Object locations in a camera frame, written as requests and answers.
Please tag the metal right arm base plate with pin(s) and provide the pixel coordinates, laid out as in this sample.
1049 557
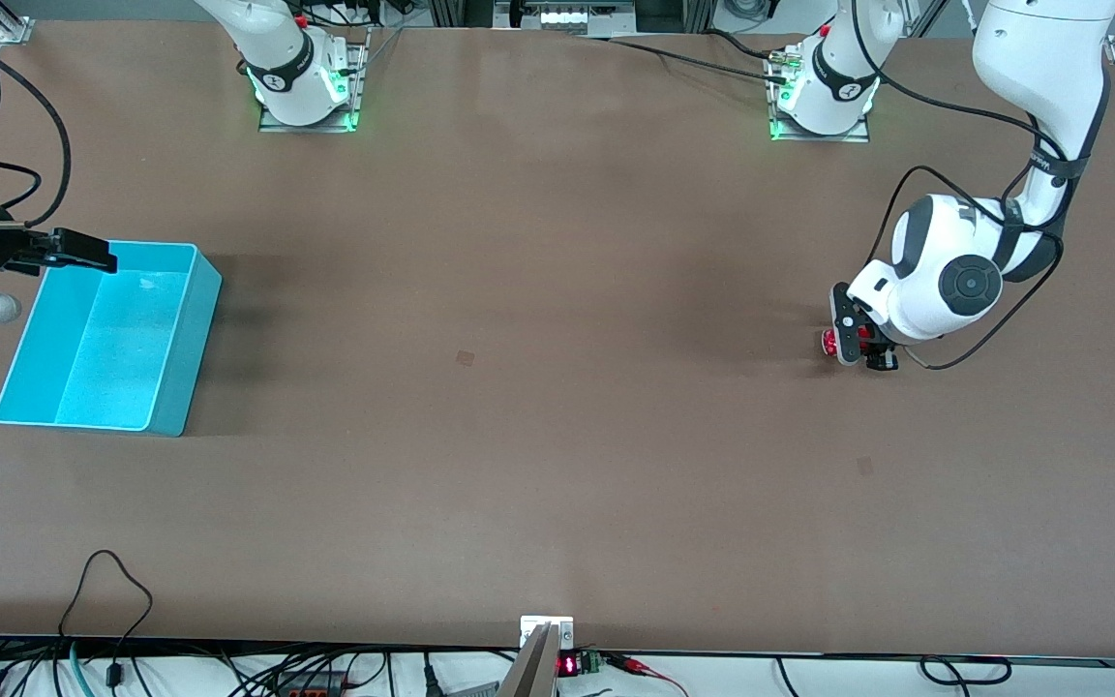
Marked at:
349 97

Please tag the blue plastic box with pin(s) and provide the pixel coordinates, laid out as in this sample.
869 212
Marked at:
112 348

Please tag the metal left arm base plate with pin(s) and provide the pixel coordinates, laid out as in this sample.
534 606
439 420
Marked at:
862 134

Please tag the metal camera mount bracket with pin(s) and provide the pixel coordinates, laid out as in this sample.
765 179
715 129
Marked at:
543 644

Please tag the black rack device with lights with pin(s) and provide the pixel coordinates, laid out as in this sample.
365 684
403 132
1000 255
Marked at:
567 15

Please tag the red LED display module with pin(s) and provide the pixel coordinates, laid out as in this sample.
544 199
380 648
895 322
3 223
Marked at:
577 664

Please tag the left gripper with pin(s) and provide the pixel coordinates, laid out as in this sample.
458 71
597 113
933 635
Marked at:
880 360

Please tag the red beetle toy car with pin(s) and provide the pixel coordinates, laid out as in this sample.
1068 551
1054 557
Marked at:
828 342

